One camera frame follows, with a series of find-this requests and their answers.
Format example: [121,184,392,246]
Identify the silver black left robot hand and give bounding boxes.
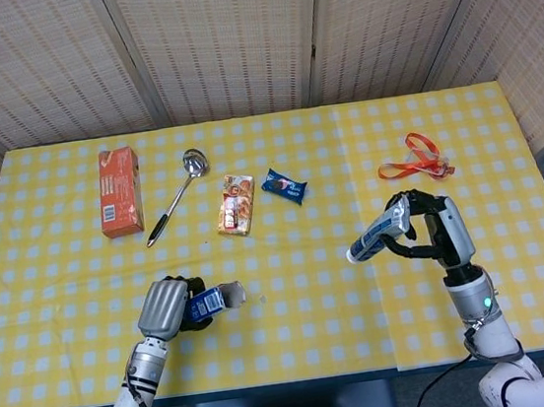
[130,270,218,344]

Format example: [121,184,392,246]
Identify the blue cookie packet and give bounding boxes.
[258,163,311,211]

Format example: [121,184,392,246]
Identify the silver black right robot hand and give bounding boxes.
[378,182,480,280]

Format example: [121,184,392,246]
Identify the steel ladle black handle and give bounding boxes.
[135,146,220,249]

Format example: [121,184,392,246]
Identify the orange snack packet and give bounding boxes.
[210,170,263,240]

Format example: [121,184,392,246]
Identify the orange lanyard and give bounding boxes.
[374,127,457,187]

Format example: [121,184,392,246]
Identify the orange cardboard box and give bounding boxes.
[92,146,149,241]

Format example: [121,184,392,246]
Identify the yellow white checked tablecloth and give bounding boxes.
[0,75,544,407]

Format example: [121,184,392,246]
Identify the black cable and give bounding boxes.
[403,355,480,407]

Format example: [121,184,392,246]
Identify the beige woven screen panel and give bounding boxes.
[0,0,165,152]
[101,0,338,133]
[415,0,544,170]
[296,0,519,108]

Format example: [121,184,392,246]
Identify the white blue tube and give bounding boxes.
[340,194,418,265]

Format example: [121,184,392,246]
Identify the blue toothpaste paper box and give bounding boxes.
[181,279,250,324]

